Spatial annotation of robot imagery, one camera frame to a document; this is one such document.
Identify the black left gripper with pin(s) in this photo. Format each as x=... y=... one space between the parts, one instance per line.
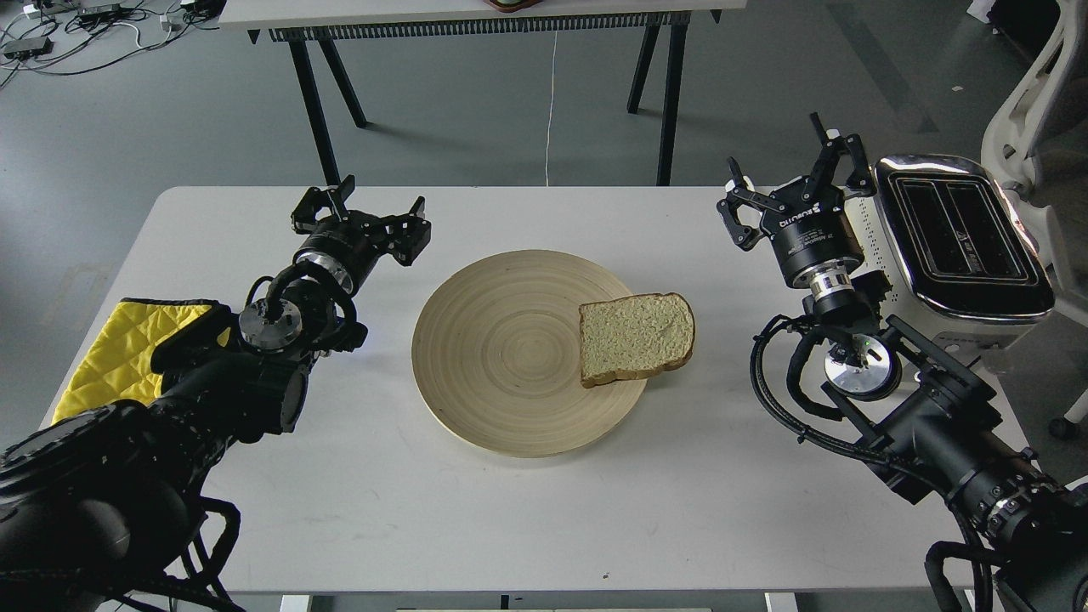
x=348 y=244

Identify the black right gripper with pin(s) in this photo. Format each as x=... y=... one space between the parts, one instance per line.
x=807 y=229

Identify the slice of bread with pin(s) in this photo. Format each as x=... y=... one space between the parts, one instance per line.
x=634 y=337

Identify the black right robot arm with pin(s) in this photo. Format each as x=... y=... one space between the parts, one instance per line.
x=870 y=387

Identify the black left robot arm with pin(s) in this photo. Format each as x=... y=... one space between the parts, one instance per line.
x=109 y=502

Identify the white chrome toaster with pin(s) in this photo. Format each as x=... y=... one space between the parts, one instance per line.
x=961 y=269

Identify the round wooden plate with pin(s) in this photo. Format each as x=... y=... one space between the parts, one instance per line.
x=496 y=355

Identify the white background table black legs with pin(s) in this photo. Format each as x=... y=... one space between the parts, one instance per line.
x=299 y=23

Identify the white office chair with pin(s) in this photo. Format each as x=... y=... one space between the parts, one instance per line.
x=1034 y=145

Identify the brown object on background table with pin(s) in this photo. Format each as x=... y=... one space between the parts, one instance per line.
x=510 y=6

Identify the yellow quilted cloth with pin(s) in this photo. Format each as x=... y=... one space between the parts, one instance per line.
x=118 y=364

